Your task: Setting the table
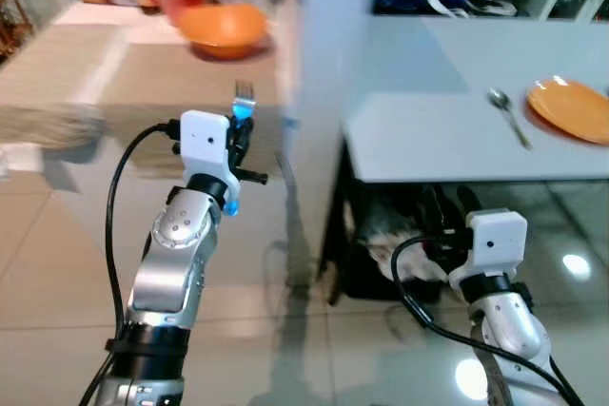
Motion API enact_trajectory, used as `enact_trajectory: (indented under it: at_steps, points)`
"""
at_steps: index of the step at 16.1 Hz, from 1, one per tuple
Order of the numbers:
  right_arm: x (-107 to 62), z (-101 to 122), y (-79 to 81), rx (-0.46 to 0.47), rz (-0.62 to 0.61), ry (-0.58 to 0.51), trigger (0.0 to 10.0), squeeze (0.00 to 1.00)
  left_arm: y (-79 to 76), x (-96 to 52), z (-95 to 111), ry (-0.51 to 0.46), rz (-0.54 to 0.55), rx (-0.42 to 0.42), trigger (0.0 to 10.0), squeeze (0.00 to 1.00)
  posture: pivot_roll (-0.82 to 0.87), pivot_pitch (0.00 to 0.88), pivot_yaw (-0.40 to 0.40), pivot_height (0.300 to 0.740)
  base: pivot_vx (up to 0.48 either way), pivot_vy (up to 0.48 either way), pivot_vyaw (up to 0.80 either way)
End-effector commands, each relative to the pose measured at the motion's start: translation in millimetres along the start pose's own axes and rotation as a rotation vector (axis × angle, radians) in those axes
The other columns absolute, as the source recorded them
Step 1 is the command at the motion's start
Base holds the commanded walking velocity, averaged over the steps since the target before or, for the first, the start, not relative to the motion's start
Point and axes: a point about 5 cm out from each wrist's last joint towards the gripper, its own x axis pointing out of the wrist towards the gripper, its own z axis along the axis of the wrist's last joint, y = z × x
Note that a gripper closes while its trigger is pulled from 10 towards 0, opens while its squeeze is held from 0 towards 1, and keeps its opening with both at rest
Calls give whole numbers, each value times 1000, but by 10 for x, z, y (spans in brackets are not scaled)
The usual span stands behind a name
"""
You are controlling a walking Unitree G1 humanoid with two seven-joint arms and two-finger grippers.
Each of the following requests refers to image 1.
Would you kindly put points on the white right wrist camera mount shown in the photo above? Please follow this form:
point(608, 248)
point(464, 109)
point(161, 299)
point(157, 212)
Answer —
point(495, 244)

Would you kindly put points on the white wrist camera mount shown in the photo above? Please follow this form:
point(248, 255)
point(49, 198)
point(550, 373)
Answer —
point(203, 140)
point(495, 244)

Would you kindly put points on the metal spoon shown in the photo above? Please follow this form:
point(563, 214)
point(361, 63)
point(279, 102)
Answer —
point(499, 98)

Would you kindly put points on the orange plastic plate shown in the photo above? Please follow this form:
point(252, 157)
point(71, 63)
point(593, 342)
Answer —
point(571, 111)

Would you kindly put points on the wooden slatted rack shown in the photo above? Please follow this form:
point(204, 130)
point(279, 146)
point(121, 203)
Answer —
point(8, 16)

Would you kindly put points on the orange plastic bowl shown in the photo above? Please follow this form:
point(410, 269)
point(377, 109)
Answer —
point(224, 30)

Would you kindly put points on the black metal frame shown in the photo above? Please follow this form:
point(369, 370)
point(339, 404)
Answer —
point(338, 263)

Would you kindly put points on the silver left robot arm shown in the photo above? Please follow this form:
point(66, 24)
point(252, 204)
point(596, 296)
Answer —
point(171, 263)

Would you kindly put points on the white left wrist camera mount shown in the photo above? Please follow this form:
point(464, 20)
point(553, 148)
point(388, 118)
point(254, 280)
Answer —
point(203, 140)

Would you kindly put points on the beige woven placemat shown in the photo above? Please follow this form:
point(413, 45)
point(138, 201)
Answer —
point(48, 73)
point(162, 78)

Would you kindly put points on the white raised counter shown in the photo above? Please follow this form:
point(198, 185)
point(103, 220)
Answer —
point(324, 92)

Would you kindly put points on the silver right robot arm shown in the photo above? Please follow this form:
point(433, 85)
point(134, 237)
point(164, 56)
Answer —
point(509, 325)

